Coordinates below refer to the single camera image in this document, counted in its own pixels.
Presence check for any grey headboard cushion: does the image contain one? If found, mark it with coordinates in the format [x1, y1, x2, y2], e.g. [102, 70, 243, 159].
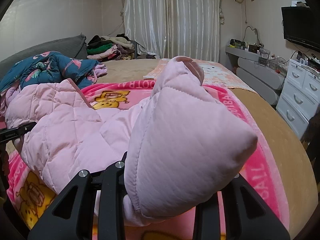
[1, 34, 87, 79]

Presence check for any navy floral duvet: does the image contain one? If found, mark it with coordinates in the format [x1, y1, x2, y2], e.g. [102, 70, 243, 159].
[1, 51, 107, 92]

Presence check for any grey wall shelf desk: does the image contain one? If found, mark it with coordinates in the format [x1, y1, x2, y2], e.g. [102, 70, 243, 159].
[225, 45, 285, 107]

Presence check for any pink quilted padded jacket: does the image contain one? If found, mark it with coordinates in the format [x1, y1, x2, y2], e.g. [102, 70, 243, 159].
[5, 56, 258, 226]

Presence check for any white pleated curtain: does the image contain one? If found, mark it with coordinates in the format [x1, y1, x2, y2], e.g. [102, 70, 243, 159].
[123, 0, 221, 61]

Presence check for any pink cartoon fleece blanket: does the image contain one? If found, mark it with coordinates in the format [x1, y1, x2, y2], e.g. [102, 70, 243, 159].
[4, 80, 289, 239]

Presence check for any peach patterned pillow towel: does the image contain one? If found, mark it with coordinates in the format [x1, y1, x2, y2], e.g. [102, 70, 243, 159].
[143, 59, 256, 93]

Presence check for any white drawer cabinet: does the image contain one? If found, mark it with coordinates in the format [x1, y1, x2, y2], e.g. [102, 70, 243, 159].
[276, 59, 320, 139]

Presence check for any pile of folded clothes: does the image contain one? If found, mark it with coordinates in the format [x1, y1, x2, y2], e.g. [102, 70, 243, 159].
[86, 34, 156, 62]

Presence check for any black flat television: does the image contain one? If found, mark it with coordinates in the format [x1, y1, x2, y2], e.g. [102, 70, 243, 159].
[281, 7, 319, 52]

